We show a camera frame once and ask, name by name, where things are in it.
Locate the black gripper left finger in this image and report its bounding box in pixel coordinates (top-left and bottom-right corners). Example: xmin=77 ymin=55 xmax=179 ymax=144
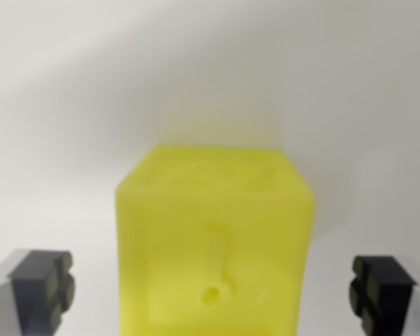
xmin=0 ymin=248 xmax=76 ymax=336

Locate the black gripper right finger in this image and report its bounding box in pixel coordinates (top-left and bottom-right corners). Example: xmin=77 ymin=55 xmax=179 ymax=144
xmin=348 ymin=255 xmax=420 ymax=336

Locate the yellow cube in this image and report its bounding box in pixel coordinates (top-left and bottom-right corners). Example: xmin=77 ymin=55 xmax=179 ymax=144
xmin=114 ymin=143 xmax=316 ymax=336

